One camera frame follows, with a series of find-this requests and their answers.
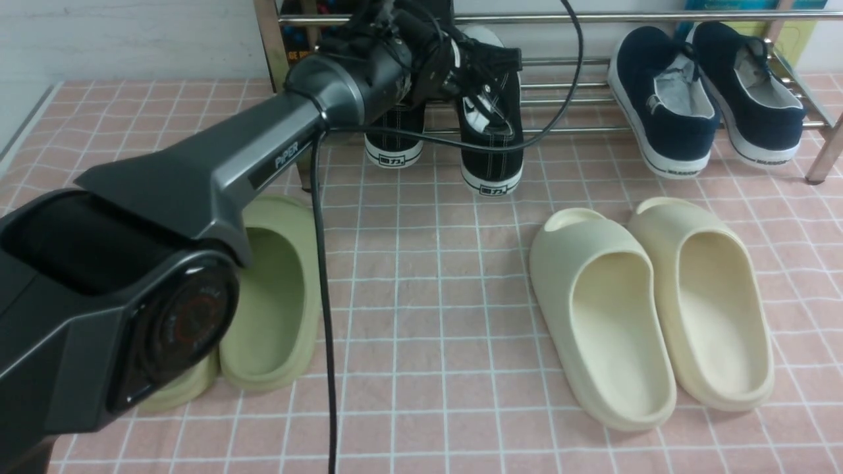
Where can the green slide sandal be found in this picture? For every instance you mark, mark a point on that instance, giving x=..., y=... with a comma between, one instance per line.
x=186, y=387
x=271, y=340

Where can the cream left slide sandal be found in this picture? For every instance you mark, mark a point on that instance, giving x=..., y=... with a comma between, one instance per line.
x=594, y=284

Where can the navy left sneaker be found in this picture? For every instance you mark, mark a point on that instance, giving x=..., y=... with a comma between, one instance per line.
x=658, y=84

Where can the cream right slide sandal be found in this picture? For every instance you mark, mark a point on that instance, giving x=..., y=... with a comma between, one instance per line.
x=709, y=304

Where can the black canvas sneaker white laces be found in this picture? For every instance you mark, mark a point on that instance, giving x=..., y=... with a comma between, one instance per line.
x=493, y=120

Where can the navy sneaker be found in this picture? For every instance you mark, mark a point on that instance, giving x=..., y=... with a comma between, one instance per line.
x=763, y=118
x=658, y=84

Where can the metal shoe rack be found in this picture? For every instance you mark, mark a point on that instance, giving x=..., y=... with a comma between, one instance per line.
x=270, y=20

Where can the green right slide sandal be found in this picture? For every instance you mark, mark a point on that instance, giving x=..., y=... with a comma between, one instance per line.
x=271, y=340

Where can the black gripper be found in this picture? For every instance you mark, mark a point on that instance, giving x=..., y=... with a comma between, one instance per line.
x=402, y=53

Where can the cream slide sandal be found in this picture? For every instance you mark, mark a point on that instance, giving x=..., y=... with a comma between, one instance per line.
x=594, y=284
x=709, y=304

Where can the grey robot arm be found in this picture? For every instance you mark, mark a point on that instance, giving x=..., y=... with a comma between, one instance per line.
x=116, y=286

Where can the navy right sneaker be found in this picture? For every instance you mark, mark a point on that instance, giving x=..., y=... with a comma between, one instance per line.
x=763, y=118

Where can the green left slide sandal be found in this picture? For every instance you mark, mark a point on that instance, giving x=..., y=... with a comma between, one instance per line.
x=186, y=387

